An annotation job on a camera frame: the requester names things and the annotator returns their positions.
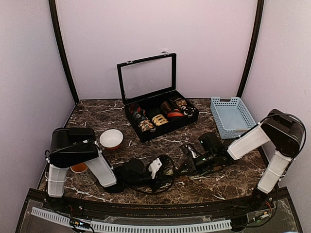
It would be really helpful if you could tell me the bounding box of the red dark rolled tie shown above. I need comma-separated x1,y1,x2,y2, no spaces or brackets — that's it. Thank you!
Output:
130,102,142,116

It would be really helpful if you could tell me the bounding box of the blue plastic basket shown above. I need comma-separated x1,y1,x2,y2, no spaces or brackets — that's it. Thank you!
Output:
210,97,257,139

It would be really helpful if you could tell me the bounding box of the cream striped rolled tie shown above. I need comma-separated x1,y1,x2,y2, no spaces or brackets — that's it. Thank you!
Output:
152,114,169,126

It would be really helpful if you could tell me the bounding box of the blue dotted rolled tie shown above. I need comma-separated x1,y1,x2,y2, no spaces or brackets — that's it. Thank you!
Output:
133,112,146,123

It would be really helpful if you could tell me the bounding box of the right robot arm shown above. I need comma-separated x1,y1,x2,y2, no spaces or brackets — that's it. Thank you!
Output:
179,109,307,211

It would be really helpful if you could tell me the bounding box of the orange black rolled tie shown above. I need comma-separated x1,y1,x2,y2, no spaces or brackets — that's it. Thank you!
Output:
167,109,184,118

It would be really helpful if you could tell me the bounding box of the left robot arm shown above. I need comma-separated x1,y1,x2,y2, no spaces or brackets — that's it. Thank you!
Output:
47,128,156,212

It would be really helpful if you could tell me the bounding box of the black white rolled tie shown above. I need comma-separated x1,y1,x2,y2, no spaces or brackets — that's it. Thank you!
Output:
181,105,195,117

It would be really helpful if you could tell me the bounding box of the patterned mug with orange liquid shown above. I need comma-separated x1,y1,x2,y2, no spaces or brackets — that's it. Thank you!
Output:
70,163,97,186

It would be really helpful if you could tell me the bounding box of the white and orange bowl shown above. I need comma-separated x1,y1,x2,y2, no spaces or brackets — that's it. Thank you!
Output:
100,129,123,150

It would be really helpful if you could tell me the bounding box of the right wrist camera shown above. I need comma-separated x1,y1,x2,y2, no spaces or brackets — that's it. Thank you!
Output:
180,144,199,159

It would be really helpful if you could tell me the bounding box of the tan patterned rolled tie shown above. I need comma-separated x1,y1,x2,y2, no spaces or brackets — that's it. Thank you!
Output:
173,98,188,110

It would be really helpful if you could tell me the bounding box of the camouflage patterned necktie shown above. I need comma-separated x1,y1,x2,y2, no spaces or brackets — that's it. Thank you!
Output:
163,167,194,181

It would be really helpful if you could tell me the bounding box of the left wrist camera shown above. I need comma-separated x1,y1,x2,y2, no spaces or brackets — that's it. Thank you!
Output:
148,158,163,179

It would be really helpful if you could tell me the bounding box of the white perforated cable duct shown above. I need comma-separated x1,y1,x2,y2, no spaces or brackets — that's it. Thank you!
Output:
30,206,232,233

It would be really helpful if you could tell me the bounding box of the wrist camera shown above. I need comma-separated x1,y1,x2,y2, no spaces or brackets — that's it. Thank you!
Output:
180,144,199,159
148,158,163,179

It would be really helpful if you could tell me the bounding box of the black front rail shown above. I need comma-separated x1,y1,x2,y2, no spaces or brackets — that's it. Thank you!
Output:
26,188,277,222

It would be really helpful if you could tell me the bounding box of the floral dark rolled tie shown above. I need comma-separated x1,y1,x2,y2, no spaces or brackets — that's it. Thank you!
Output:
138,119,154,132

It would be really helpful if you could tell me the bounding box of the brown rolled tie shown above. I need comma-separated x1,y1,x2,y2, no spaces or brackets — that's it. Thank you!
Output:
159,101,174,115

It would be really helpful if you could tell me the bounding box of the black tie storage box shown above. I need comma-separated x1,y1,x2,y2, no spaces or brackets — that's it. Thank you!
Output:
117,53,199,143

